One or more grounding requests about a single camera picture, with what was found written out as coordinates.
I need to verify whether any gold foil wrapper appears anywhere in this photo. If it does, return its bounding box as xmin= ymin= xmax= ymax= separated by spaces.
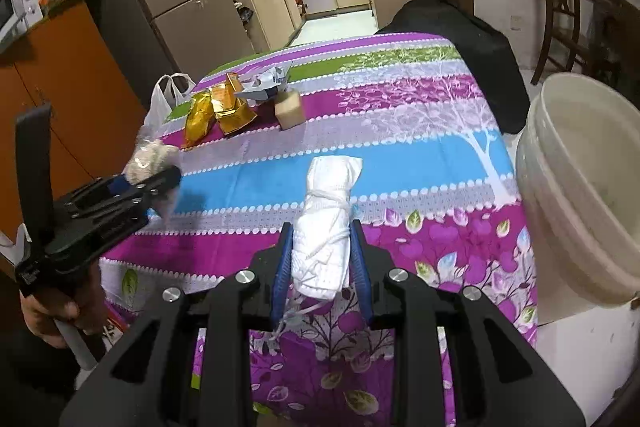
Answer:
xmin=210 ymin=72 xmax=257 ymax=135

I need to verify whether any white blue wet-wipes packet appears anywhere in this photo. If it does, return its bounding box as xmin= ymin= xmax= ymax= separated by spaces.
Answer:
xmin=235 ymin=65 xmax=290 ymax=102

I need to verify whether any dark wooden chair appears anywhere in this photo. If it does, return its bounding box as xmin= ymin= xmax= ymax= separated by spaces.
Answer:
xmin=530 ymin=0 xmax=593 ymax=86

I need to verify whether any yellow foil snack bag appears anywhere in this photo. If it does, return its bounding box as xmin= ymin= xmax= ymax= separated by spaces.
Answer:
xmin=183 ymin=89 xmax=216 ymax=148

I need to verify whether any dark wooden dining table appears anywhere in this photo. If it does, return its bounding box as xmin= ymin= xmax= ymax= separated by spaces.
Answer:
xmin=589 ymin=0 xmax=639 ymax=94

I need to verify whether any person's left hand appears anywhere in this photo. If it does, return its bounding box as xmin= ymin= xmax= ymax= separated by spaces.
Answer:
xmin=20 ymin=262 xmax=107 ymax=349

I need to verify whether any orange wooden cabinet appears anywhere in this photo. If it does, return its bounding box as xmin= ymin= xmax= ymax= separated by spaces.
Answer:
xmin=1 ymin=0 xmax=144 ymax=245

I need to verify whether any white plastic bucket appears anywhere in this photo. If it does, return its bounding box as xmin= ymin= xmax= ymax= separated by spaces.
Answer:
xmin=516 ymin=72 xmax=639 ymax=322

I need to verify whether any clear bag of crumbs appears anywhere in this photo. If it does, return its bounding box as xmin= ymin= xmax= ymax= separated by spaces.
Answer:
xmin=124 ymin=138 xmax=181 ymax=219

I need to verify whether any white plastic bag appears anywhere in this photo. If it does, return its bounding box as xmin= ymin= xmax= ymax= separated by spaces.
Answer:
xmin=141 ymin=72 xmax=196 ymax=138

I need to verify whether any beige orange sponge block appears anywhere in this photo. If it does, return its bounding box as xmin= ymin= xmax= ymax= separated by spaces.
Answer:
xmin=274 ymin=90 xmax=306 ymax=130

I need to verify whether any colourful striped tablecloth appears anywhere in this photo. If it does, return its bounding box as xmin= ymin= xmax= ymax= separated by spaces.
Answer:
xmin=100 ymin=32 xmax=538 ymax=426

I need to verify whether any white cloth bundle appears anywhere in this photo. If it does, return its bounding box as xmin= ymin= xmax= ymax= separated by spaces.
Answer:
xmin=291 ymin=155 xmax=362 ymax=301

